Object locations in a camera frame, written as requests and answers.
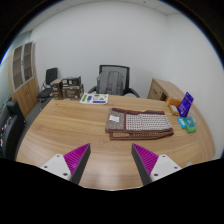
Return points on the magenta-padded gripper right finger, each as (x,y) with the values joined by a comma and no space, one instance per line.
(146,159)

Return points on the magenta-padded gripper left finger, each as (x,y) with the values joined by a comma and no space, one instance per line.
(77,158)

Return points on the brown patterned towel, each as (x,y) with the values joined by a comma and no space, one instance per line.
(140,122)

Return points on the blue small box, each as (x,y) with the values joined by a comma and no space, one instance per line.
(181,123)

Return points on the green small box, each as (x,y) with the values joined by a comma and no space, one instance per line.
(190,125)

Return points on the small yellow box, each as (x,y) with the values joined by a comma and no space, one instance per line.
(174,110)

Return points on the white printed sheet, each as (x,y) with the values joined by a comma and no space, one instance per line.
(94,98)

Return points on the orange box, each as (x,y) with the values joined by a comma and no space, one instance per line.
(173,100)

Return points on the purple standing card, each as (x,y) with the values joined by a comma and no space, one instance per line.
(185,104)

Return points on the black sofa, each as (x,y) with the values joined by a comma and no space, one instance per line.
(10,130)

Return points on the brown cardboard box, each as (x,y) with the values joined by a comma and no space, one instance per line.
(56,88)

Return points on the wooden side desk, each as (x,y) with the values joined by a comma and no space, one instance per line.
(163,87)

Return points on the small black printed carton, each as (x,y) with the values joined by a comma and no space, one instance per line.
(71,81)

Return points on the grey backpack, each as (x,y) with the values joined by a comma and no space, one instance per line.
(110,82)

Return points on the wooden shelf cabinet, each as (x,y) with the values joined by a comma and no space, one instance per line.
(26,90)

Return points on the small black chair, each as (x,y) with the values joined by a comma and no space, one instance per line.
(50,76)

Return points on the black mesh office chair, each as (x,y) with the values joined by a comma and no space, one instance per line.
(126,75)

